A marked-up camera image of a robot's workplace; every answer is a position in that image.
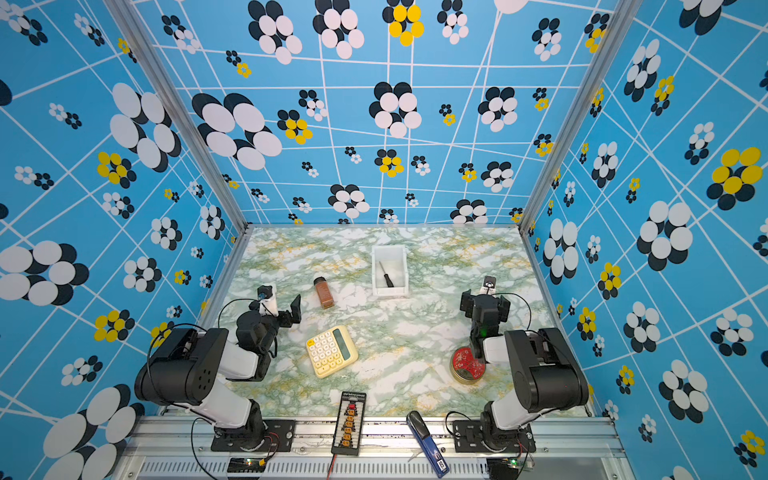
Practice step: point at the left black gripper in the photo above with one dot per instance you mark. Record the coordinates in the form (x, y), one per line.
(293, 316)

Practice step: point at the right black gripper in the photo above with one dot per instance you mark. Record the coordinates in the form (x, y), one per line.
(470, 304)

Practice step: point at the black handle screwdriver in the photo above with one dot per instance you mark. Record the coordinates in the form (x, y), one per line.
(388, 281)

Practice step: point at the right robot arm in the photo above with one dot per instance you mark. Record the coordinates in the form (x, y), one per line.
(546, 376)

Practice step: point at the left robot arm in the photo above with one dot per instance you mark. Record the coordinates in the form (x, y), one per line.
(190, 366)

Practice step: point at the white translucent plastic bin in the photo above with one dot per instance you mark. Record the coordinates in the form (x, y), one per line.
(394, 259)

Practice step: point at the brown spice jar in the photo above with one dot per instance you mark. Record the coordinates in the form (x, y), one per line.
(324, 293)

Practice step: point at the yellow calculator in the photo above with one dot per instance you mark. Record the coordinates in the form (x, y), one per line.
(331, 351)

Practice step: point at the red round tin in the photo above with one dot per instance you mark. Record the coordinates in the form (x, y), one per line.
(465, 368)

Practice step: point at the black terminal strip board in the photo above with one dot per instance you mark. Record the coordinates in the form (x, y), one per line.
(347, 432)

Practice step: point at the blue black utility tool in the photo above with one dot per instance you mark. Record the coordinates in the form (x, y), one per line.
(427, 444)

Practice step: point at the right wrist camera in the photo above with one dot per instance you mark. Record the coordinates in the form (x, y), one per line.
(488, 285)

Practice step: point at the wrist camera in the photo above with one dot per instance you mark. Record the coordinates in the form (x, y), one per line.
(267, 302)
(488, 285)

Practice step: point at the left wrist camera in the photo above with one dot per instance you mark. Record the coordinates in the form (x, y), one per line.
(267, 302)

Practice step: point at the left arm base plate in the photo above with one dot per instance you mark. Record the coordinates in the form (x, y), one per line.
(268, 436)

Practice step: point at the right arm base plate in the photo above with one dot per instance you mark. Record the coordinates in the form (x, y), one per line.
(476, 436)

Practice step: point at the aluminium front rail frame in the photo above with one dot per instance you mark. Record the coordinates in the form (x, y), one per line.
(563, 448)

